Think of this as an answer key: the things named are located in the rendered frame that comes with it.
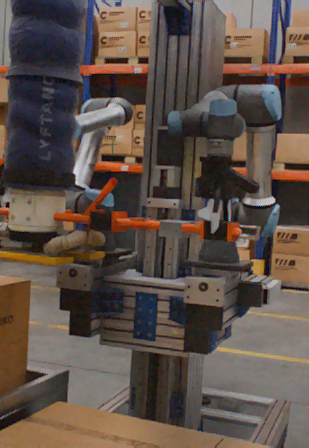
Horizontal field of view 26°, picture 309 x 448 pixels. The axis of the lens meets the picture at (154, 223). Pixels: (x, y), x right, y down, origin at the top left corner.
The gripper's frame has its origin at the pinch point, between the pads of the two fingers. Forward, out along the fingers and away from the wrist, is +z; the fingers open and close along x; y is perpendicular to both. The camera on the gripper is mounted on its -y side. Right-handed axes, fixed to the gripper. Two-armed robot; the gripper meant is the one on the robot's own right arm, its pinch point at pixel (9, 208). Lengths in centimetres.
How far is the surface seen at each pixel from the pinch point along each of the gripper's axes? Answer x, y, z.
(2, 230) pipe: -28.1, 18.7, 5.7
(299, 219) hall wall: 813, -70, 22
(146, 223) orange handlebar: -29, 69, -1
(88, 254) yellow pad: -21, 46, 11
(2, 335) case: -21.2, 15.6, 40.9
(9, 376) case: -16, 16, 56
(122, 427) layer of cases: -16, 59, 64
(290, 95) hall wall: 810, -97, -165
